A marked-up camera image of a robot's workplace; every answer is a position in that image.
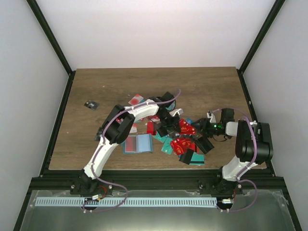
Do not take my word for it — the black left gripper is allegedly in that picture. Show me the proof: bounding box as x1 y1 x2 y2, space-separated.
156 110 180 132

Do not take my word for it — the blue leather card holder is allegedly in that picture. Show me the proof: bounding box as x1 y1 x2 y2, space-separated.
122 134 153 154

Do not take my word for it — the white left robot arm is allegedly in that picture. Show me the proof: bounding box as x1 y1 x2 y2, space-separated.
79 90 181 194

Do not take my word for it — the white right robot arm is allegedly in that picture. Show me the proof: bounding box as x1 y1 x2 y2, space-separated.
191 108 273 194

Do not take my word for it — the glossy red card back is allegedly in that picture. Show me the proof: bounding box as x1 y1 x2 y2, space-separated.
147 121 156 136

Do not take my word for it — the red VIP card centre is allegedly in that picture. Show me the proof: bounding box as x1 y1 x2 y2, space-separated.
170 138 195 155

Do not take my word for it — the teal card with stripe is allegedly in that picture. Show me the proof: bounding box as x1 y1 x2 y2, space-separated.
189 153 205 166

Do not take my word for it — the white red circle card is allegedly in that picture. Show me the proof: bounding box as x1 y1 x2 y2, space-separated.
128 94 144 105

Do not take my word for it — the small black card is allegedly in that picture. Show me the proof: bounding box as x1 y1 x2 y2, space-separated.
84 100 99 110

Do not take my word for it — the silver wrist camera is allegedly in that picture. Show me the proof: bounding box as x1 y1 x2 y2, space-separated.
169 108 183 117
206 111 216 123

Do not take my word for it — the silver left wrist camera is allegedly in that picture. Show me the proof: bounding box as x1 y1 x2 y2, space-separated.
169 108 183 117

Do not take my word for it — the black aluminium frame rail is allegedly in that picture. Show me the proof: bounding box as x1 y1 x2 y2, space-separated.
31 169 284 193

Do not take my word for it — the light blue slotted rail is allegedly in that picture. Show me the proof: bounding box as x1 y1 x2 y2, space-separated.
35 197 217 208

